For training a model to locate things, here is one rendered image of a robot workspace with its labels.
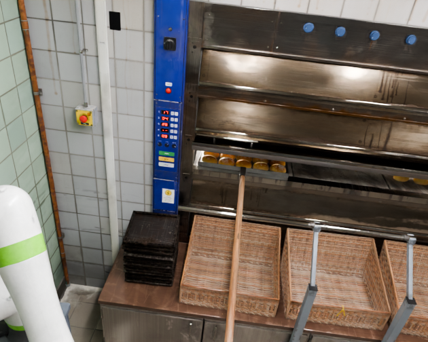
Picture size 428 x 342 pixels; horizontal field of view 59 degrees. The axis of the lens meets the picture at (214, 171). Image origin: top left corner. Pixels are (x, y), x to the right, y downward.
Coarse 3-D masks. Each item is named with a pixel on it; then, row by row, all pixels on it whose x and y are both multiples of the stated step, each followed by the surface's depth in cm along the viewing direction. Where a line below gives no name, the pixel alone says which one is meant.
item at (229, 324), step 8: (240, 176) 218; (240, 184) 212; (240, 192) 205; (240, 200) 199; (240, 208) 193; (240, 216) 188; (240, 224) 184; (240, 232) 180; (232, 256) 166; (232, 264) 162; (232, 272) 158; (232, 280) 154; (232, 288) 151; (232, 296) 148; (232, 304) 145; (232, 312) 142; (232, 320) 139; (232, 328) 136; (232, 336) 134
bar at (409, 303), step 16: (192, 208) 195; (208, 208) 196; (288, 224) 194; (304, 224) 193; (320, 224) 193; (304, 304) 191; (416, 304) 184; (304, 320) 198; (400, 320) 191; (384, 336) 204
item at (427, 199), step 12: (192, 168) 226; (204, 168) 227; (216, 168) 228; (252, 180) 226; (264, 180) 226; (276, 180) 225; (288, 180) 224; (300, 180) 226; (312, 180) 227; (324, 180) 228; (336, 192) 225; (348, 192) 224; (360, 192) 224; (372, 192) 223; (384, 192) 223; (396, 192) 225; (408, 192) 226
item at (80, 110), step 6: (78, 108) 205; (84, 108) 205; (90, 108) 206; (96, 108) 209; (78, 114) 205; (84, 114) 205; (90, 114) 205; (96, 114) 211; (78, 120) 207; (90, 120) 207; (96, 120) 212
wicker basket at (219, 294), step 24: (192, 240) 241; (216, 240) 245; (240, 240) 243; (264, 240) 242; (192, 264) 241; (216, 264) 242; (240, 264) 245; (264, 264) 246; (192, 288) 208; (216, 288) 226; (240, 288) 228; (264, 288) 230; (264, 312) 213
